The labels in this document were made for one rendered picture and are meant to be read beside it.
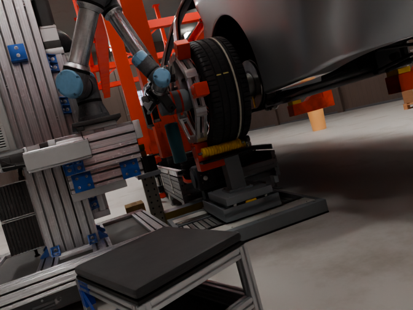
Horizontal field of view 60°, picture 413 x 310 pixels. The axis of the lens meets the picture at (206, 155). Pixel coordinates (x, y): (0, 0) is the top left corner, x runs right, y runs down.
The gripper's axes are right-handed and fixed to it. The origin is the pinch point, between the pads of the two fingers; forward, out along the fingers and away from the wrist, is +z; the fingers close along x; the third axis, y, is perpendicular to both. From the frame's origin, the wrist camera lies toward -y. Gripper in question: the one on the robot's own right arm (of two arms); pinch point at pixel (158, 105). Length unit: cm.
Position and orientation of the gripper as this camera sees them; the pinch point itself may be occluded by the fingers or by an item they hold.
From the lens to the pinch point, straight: 188.8
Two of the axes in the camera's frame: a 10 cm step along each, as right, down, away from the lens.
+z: -2.2, 1.9, 9.6
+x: -6.6, 6.9, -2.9
